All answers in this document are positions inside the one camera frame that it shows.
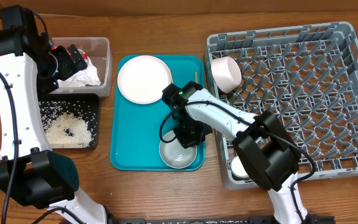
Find red snack wrapper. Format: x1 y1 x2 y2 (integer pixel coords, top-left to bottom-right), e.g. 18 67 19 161
52 45 88 60

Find white paper napkin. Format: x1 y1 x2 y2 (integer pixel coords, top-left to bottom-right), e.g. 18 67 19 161
58 56 101 88

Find grey green bowl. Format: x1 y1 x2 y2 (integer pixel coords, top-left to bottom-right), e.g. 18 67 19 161
159 138 198 169

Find pale green plastic cup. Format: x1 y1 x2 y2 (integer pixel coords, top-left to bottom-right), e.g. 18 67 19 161
231 156 249 179

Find small pink bowl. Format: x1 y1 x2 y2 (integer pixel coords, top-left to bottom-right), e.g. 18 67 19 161
211 57 242 93

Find large pink plate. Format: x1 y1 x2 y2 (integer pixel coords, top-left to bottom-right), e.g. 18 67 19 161
117 55 171 105

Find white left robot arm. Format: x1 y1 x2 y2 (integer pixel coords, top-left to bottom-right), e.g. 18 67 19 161
0 5 115 223

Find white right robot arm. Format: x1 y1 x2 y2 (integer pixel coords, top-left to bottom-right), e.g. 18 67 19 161
162 82 311 223

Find clear plastic waste bin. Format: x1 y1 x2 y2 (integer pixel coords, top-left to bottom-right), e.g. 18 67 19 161
52 37 112 97

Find grey dishwasher rack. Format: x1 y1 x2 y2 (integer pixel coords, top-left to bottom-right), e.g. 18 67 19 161
204 22 358 179

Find teal plastic tray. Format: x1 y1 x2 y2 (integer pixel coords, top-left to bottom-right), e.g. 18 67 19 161
110 55 204 171

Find black plastic tray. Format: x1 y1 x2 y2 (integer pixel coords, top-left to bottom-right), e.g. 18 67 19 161
37 93 101 150

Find spilled rice grains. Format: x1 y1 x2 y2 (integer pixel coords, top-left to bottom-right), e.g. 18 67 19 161
39 101 98 149

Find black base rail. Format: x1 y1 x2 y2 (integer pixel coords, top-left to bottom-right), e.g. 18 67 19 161
107 215 336 224

